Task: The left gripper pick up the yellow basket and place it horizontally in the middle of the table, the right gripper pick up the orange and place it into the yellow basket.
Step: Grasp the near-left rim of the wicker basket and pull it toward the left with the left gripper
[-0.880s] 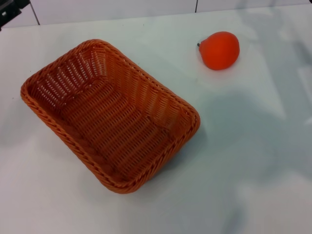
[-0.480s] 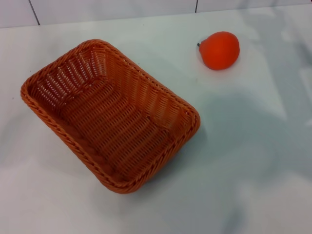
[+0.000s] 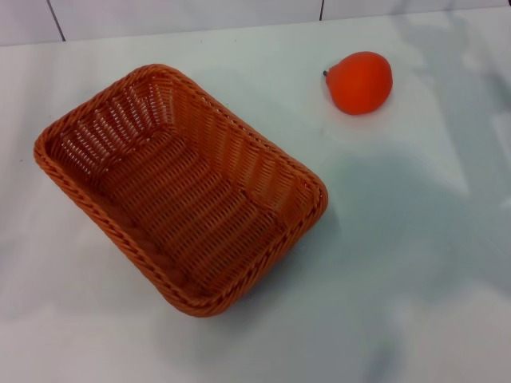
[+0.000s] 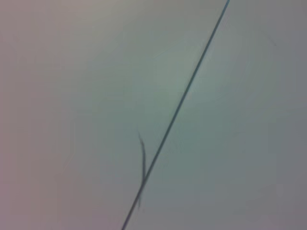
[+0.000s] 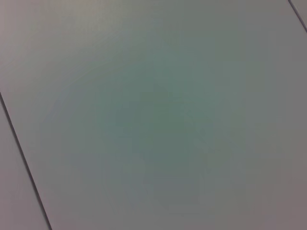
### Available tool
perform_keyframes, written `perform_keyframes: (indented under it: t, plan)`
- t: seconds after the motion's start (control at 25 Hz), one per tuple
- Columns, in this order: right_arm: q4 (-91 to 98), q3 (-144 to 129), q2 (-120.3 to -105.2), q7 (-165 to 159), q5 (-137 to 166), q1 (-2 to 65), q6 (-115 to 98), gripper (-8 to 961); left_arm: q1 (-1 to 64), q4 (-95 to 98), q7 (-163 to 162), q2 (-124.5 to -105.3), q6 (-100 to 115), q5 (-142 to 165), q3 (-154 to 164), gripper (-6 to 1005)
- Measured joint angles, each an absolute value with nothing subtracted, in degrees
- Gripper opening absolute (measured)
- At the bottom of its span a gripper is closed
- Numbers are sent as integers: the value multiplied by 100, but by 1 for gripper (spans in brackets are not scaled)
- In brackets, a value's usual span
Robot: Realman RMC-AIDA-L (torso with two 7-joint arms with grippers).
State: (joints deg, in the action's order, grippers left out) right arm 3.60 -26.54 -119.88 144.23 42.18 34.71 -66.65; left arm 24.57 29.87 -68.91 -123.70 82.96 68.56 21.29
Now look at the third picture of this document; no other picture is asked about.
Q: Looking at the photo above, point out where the orange woven plastic basket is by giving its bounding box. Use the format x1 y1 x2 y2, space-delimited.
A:
33 62 330 319

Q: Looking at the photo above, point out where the orange toy pear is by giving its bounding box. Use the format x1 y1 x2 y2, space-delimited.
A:
322 50 394 116

